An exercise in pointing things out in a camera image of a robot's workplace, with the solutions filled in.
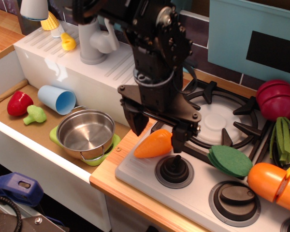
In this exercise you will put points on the grey toy faucet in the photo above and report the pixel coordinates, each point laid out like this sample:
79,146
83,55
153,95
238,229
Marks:
96,44

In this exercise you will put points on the middle black stove knob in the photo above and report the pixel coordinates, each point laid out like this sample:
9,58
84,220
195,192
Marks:
234,204

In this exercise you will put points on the green felt carrot leaves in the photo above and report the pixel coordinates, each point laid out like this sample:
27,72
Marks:
229,160

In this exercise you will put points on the left black stove knob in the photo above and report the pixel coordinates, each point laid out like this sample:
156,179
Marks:
174,172

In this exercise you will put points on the green toy broccoli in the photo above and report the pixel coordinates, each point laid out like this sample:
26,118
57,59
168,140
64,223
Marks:
35,114

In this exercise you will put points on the yellow toy corn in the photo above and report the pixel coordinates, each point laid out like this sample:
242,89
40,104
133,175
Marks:
50,23

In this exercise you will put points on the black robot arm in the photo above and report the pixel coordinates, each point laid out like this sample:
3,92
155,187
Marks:
160,49

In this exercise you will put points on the teal cabinet panel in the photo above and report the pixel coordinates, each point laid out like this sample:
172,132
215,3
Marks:
250,38

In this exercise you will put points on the black gripper with plate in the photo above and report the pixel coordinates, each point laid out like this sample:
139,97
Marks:
165,102

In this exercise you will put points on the yellow toy pear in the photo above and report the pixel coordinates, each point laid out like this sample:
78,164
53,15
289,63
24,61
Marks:
68,43

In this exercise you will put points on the large orange toy carrot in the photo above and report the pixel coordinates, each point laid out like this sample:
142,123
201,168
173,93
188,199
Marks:
271,183

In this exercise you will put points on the small orange plastic carrot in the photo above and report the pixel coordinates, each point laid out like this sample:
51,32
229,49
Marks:
156,144

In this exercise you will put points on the green felt onion stalks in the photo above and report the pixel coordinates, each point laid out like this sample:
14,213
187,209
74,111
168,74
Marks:
280,141

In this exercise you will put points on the green pot trivet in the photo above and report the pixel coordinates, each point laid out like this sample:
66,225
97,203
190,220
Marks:
91,162

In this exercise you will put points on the blue plastic clamp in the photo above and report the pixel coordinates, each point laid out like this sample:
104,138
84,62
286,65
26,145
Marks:
21,189

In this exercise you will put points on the black stove burner grate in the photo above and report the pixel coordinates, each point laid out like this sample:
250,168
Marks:
227,119

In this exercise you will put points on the red toy pepper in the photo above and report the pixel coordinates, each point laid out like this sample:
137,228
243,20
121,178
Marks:
18,103

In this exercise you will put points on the light blue plastic cup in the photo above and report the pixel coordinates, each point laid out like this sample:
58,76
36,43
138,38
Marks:
60,100

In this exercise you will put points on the dark red toy onion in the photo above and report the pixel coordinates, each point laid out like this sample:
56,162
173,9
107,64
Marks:
273,98

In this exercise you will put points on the stainless steel pot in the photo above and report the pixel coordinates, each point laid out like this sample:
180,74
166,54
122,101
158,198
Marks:
86,134

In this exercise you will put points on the white toy sink basin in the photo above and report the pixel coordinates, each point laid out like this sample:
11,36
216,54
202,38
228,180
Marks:
57,79

